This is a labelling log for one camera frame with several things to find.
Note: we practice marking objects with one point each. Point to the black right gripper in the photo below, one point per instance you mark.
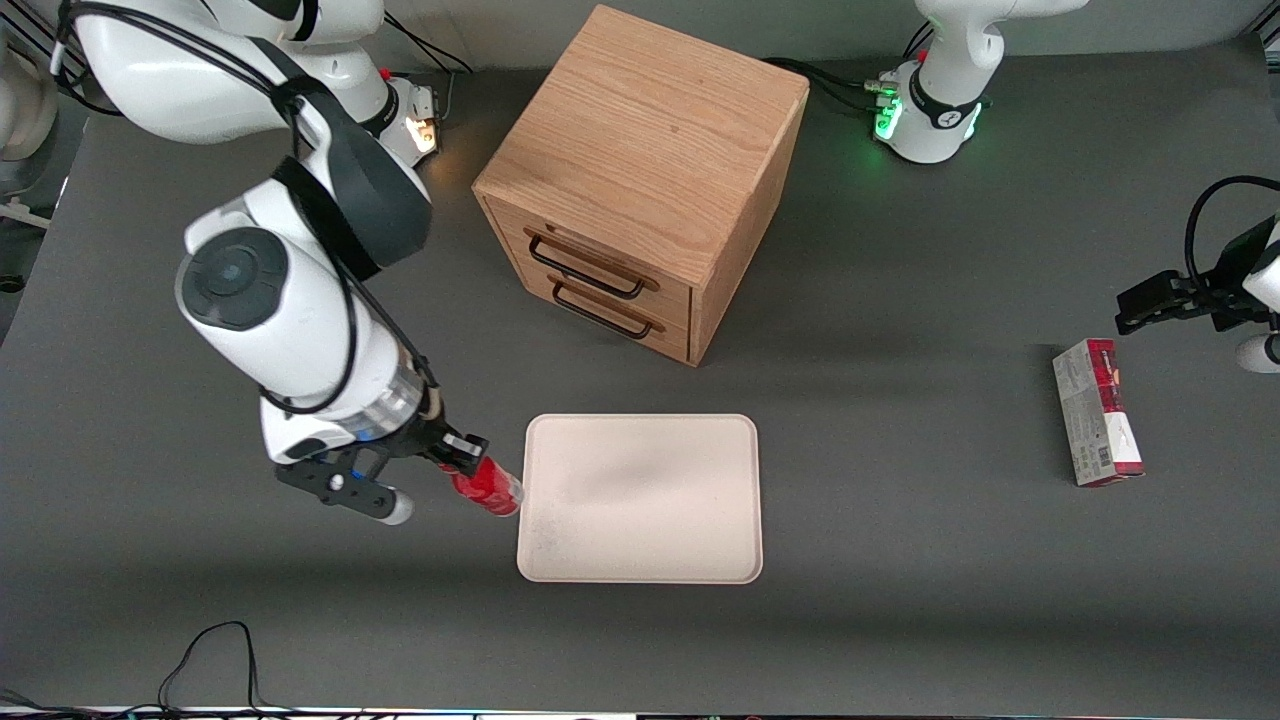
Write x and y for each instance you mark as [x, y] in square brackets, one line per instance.
[423, 439]

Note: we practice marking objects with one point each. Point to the oak wooden drawer cabinet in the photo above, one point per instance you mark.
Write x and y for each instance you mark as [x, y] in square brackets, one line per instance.
[650, 150]

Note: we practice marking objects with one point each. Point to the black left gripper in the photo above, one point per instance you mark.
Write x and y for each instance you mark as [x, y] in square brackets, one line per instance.
[1226, 297]

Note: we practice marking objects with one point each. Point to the grey red carton box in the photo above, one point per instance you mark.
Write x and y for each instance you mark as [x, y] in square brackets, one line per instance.
[1097, 412]

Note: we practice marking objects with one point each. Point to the red coke bottle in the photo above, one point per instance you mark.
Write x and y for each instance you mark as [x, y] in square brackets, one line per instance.
[492, 490]

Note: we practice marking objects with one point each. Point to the beige rectangular tray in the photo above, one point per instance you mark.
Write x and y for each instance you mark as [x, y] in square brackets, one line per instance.
[640, 498]

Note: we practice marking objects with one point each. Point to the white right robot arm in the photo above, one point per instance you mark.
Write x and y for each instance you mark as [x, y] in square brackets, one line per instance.
[290, 300]

